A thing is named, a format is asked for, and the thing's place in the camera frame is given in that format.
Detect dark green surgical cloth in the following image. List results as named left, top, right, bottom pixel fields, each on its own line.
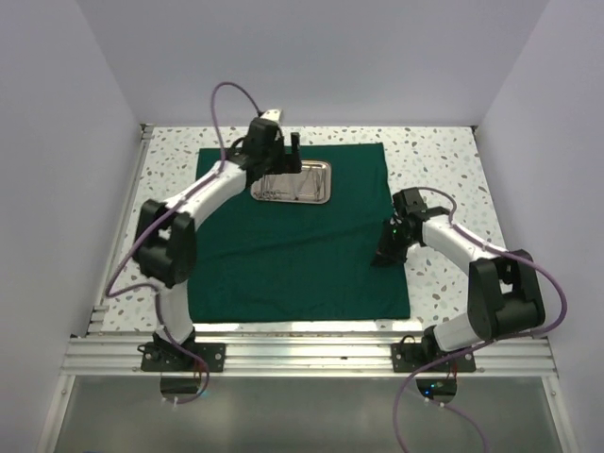
left=187, top=143, right=411, bottom=323

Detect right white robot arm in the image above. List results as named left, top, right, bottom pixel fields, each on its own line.
left=371, top=187, right=545, bottom=371

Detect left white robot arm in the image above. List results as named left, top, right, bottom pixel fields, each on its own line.
left=133, top=109, right=301, bottom=371

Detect steel surgical scissors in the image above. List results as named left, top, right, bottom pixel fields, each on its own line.
left=254, top=176, right=281, bottom=201

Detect stainless steel tray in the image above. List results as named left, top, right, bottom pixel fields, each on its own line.
left=250, top=159, right=332, bottom=205

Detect steel tweezers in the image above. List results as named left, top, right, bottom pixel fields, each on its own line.
left=282, top=174, right=298, bottom=200

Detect steel forceps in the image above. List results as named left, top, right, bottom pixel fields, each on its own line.
left=298, top=169, right=325, bottom=201

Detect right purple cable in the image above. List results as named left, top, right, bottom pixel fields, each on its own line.
left=391, top=187, right=568, bottom=453

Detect purple cable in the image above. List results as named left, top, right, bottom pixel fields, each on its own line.
left=104, top=82, right=265, bottom=405
left=391, top=187, right=568, bottom=453

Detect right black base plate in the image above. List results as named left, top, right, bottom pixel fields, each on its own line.
left=390, top=335, right=477, bottom=374

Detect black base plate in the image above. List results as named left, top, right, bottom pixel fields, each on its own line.
left=390, top=335, right=477, bottom=374
left=137, top=342, right=227, bottom=373

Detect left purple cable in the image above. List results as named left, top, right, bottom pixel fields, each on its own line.
left=104, top=82, right=265, bottom=405

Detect aluminium left side rail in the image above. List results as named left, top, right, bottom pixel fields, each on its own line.
left=84, top=124, right=155, bottom=336

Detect aluminium rail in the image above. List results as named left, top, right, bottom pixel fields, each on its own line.
left=84, top=124, right=155, bottom=336
left=59, top=335, right=557, bottom=378

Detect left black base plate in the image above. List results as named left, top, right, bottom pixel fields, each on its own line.
left=137, top=342, right=227, bottom=373

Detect aluminium front rail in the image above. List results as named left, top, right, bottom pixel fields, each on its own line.
left=59, top=335, right=557, bottom=378

